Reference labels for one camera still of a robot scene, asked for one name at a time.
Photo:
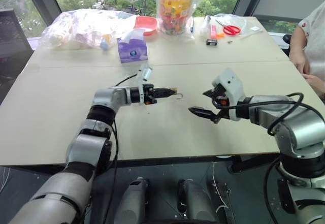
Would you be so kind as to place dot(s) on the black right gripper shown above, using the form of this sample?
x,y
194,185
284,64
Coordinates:
x,y
220,99

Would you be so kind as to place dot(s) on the blue pen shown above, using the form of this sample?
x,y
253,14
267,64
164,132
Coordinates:
x,y
192,26

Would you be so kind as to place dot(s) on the small blue yellow bottle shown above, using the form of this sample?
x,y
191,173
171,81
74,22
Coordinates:
x,y
105,42

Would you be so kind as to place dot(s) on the person's bare forearm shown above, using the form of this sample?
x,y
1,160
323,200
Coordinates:
x,y
297,43

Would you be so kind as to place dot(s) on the person's hand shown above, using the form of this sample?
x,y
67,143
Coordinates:
x,y
317,83
302,64

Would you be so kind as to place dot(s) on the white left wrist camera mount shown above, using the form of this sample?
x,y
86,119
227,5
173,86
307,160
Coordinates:
x,y
145,73

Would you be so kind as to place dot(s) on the clear bag of white items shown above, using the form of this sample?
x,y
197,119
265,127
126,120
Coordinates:
x,y
83,28

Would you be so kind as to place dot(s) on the person's white shirt torso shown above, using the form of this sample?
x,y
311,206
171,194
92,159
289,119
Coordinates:
x,y
317,38

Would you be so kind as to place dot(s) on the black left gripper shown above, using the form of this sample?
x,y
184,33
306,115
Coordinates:
x,y
149,94

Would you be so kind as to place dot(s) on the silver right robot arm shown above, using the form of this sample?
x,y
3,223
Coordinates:
x,y
292,117

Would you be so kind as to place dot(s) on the pink plastic strip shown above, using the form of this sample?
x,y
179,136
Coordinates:
x,y
213,31

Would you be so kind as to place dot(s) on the red plastic bowl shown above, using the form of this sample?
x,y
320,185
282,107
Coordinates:
x,y
145,25

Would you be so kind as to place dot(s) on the dark rounded robot leg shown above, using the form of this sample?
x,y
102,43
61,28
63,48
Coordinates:
x,y
195,201
134,198

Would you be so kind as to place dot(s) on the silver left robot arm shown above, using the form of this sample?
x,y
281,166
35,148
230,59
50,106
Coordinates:
x,y
76,147

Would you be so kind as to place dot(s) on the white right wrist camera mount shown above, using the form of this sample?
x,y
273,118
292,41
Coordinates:
x,y
232,87

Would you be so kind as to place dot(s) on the colourful candy jar in bag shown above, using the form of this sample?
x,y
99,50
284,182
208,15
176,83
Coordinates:
x,y
175,8

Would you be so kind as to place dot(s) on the black table foot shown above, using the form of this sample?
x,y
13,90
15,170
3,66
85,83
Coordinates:
x,y
251,164

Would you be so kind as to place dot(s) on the clear plastic bag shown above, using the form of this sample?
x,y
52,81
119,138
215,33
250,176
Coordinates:
x,y
243,22

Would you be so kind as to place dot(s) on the brass padlock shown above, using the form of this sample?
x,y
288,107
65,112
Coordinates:
x,y
173,91

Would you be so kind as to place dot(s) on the purple tissue box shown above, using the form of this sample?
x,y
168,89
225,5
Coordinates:
x,y
132,51

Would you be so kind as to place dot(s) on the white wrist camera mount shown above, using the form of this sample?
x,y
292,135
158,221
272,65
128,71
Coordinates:
x,y
232,87
145,73

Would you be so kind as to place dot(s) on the black mesh office chair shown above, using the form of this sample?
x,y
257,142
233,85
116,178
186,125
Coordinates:
x,y
12,41

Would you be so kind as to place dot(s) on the small orange plastic piece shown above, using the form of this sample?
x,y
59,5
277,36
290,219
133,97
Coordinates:
x,y
220,35

